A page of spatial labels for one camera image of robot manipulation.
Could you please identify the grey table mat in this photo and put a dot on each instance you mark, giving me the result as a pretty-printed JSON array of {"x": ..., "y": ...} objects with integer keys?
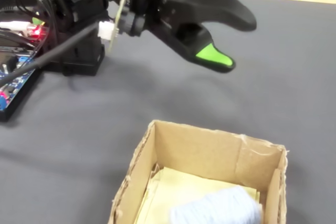
[{"x": 236, "y": 98}]

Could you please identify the motor controller circuit board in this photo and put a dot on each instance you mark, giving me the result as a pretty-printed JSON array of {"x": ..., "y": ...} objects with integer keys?
[{"x": 36, "y": 32}]

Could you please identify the blue circuit board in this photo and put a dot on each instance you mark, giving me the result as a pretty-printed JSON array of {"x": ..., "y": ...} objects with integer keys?
[{"x": 13, "y": 95}]

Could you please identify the small wrist camera board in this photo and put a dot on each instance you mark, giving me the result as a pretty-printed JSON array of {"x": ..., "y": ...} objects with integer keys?
[{"x": 131, "y": 23}]

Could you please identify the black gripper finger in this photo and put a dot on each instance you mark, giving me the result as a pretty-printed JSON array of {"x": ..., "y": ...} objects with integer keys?
[{"x": 207, "y": 56}]

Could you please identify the open cardboard box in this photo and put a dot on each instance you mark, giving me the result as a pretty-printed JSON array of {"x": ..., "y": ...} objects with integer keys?
[{"x": 199, "y": 153}]

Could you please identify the yellowish paper sheet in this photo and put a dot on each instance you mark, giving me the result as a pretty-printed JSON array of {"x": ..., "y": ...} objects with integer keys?
[{"x": 183, "y": 190}]

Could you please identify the light blue yarn block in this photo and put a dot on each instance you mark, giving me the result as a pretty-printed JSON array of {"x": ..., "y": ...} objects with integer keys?
[{"x": 215, "y": 208}]

